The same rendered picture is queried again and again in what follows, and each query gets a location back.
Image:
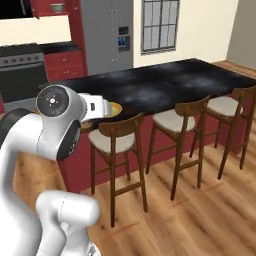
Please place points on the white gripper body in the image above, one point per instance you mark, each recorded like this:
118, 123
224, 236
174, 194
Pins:
106, 108

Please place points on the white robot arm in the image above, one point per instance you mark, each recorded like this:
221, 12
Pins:
23, 140

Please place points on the yellow plate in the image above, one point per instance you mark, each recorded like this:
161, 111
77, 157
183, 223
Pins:
116, 109

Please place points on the wooden bar stool white cushion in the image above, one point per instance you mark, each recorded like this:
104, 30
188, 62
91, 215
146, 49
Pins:
113, 140
226, 105
175, 121

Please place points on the red island with black top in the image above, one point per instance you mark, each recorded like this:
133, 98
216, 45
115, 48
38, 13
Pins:
156, 85

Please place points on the red base cupboards black top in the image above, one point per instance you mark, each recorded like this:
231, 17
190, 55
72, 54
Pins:
65, 65

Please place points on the grey fridge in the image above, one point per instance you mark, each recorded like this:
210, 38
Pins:
103, 33

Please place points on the silver oven with hob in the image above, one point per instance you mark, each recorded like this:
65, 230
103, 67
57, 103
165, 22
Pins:
20, 76

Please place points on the dark framed window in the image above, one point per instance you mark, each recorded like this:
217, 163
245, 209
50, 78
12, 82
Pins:
160, 25

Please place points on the green bowl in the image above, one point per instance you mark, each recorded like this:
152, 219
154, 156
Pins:
58, 7

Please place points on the black microwave oven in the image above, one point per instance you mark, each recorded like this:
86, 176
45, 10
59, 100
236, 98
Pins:
13, 8

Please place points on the red wall cupboard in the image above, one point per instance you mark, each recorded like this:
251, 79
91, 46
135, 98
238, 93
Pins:
75, 8

